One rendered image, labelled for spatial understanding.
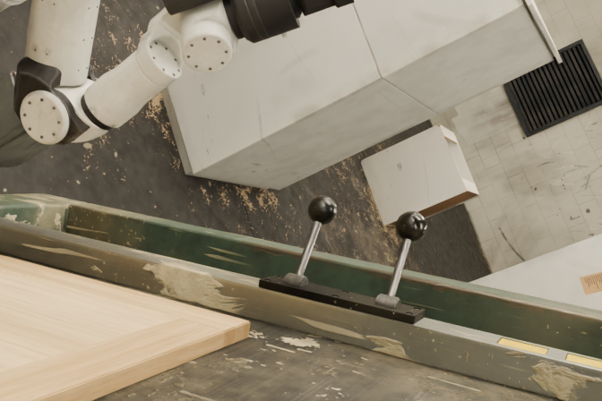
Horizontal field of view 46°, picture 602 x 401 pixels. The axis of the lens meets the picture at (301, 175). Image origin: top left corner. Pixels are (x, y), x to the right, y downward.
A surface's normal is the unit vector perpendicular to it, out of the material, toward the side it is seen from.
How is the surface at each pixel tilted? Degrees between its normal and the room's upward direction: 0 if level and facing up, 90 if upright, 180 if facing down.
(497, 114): 90
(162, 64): 7
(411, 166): 90
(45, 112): 90
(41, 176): 0
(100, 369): 58
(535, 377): 90
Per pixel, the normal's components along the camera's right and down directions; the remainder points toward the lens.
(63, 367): 0.14, -0.99
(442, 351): -0.42, -0.01
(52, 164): 0.84, -0.40
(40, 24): -0.27, 0.30
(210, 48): 0.14, 0.73
